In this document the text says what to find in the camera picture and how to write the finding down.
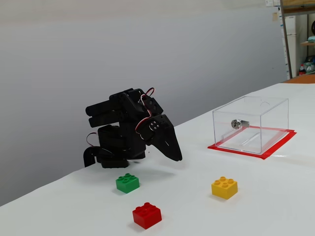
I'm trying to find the red white black servo cable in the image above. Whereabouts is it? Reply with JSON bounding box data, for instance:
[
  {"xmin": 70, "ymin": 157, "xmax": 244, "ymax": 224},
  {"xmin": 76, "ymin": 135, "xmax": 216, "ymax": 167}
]
[
  {"xmin": 134, "ymin": 88, "xmax": 156, "ymax": 141},
  {"xmin": 86, "ymin": 132, "xmax": 99, "ymax": 147}
]

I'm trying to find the red lego brick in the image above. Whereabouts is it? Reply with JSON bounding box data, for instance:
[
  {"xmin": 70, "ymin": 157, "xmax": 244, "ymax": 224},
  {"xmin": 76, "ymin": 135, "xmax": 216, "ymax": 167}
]
[{"xmin": 132, "ymin": 202, "xmax": 162, "ymax": 230}]

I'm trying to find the black table clamp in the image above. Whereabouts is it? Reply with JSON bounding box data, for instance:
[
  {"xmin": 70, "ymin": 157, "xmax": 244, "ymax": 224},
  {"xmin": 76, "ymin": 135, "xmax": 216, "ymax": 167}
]
[{"xmin": 83, "ymin": 146, "xmax": 114, "ymax": 168}]

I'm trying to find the yellow lego brick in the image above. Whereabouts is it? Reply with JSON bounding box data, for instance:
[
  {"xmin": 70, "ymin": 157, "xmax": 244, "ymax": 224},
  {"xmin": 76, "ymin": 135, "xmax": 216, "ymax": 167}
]
[{"xmin": 211, "ymin": 176, "xmax": 239, "ymax": 201}]

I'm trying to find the red tape frame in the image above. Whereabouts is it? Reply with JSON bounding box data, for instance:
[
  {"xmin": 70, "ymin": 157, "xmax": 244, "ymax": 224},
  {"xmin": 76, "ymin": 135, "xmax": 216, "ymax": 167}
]
[{"xmin": 207, "ymin": 125, "xmax": 297, "ymax": 161}]

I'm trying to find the white appliance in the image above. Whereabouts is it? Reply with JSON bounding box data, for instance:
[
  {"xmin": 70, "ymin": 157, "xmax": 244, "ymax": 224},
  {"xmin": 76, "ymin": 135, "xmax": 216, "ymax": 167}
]
[{"xmin": 284, "ymin": 15, "xmax": 296, "ymax": 72}]

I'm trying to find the green lego brick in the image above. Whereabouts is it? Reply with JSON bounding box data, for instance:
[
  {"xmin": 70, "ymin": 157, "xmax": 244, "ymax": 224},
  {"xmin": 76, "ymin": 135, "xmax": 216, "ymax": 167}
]
[{"xmin": 115, "ymin": 173, "xmax": 140, "ymax": 194}]

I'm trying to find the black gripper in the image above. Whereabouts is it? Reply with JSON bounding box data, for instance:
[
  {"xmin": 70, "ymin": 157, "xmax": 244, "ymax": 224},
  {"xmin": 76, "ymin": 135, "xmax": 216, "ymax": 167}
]
[{"xmin": 140, "ymin": 114, "xmax": 183, "ymax": 162}]

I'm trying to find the silver box lock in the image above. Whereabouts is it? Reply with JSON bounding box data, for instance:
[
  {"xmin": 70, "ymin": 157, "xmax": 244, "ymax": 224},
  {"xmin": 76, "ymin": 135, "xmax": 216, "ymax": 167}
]
[{"xmin": 230, "ymin": 118, "xmax": 250, "ymax": 129}]

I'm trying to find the metal shelf rack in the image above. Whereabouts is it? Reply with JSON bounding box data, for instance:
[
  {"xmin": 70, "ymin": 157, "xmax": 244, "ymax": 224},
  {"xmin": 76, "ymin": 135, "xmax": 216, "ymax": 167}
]
[{"xmin": 280, "ymin": 0, "xmax": 315, "ymax": 80}]

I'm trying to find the transparent acrylic box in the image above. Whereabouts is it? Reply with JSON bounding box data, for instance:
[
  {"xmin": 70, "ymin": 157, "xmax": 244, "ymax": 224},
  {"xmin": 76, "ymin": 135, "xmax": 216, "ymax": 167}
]
[{"xmin": 212, "ymin": 95, "xmax": 289, "ymax": 155}]

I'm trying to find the orange wooden table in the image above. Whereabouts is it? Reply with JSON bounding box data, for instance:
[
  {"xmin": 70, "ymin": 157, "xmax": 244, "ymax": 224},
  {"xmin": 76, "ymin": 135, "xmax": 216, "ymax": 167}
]
[{"xmin": 282, "ymin": 73, "xmax": 315, "ymax": 85}]

